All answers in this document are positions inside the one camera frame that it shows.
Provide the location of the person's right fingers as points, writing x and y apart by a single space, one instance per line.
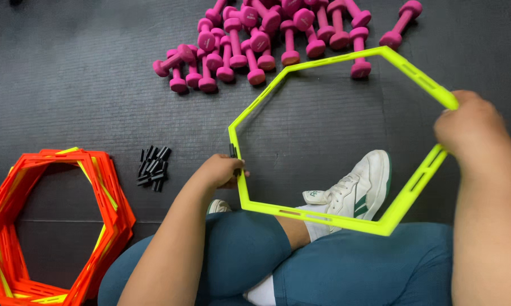
444 123

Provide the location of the person's right hand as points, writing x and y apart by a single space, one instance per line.
472 127

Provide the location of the pile of black clips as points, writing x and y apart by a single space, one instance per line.
153 168

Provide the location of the white sock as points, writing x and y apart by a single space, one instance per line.
261 293
319 230

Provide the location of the person's left fingers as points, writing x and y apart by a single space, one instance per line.
237 171

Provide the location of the teal leggings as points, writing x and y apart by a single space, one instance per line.
238 255

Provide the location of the black plastic connector clip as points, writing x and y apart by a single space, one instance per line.
232 150

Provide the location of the white sneaker with green stripes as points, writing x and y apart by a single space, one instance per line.
365 178
218 207

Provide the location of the heap of pink dumbbells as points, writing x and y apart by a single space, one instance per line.
234 42

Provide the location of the person's left hand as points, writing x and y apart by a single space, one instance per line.
217 170

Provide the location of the stack of orange hexagon rings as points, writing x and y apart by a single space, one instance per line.
120 216

